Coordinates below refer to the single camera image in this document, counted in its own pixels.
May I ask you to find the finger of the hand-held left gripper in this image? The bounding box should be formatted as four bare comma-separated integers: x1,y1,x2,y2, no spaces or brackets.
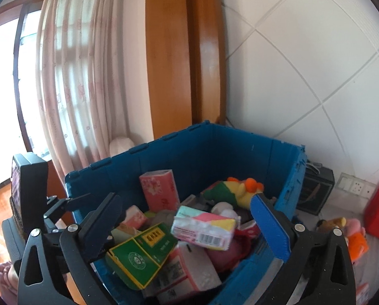
43,193,92,229

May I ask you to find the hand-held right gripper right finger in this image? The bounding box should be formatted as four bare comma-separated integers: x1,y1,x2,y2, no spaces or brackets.
250,192,358,305

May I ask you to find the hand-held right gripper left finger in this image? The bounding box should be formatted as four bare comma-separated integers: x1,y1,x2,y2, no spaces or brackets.
17,192,123,305

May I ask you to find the green yellow plush toy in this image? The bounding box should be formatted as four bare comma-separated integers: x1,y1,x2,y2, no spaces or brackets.
201,177,265,211

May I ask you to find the green cardboard box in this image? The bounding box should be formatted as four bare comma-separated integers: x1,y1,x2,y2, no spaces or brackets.
105,222,179,290

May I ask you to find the multicoloured tissue pack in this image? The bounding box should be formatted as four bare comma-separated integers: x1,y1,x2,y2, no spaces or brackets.
170,205,238,251

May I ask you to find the pink floral tissue pack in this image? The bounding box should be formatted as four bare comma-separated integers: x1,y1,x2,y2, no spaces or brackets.
139,169,181,212

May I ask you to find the pink white barcode box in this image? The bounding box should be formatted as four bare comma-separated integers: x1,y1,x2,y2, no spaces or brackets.
142,254,191,297
177,241,222,293

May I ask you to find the blue plastic crate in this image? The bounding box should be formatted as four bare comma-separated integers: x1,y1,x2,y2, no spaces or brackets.
64,122,306,305

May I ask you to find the white panda plush toy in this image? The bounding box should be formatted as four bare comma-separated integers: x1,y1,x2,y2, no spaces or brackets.
211,201,238,218

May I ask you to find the brown deer plush toy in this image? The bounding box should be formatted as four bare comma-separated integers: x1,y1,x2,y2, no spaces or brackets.
316,217,348,233

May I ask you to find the black box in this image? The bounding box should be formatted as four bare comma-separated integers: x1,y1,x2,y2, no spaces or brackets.
296,162,335,216

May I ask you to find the white rounded object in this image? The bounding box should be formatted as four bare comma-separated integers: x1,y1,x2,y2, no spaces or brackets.
109,136,135,158

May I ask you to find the pig plush in orange dress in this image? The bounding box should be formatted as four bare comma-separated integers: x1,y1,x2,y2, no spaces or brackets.
344,218,370,264

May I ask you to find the pink floral curtain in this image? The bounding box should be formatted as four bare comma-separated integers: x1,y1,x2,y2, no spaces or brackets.
35,0,156,180

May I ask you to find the white wall switch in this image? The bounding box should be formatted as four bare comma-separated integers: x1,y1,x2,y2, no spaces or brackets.
338,173,353,193

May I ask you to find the dark window frame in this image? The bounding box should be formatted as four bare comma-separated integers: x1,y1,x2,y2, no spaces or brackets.
13,2,52,158

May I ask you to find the wooden door frame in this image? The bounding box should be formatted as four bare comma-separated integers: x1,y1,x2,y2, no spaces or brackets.
144,0,227,141

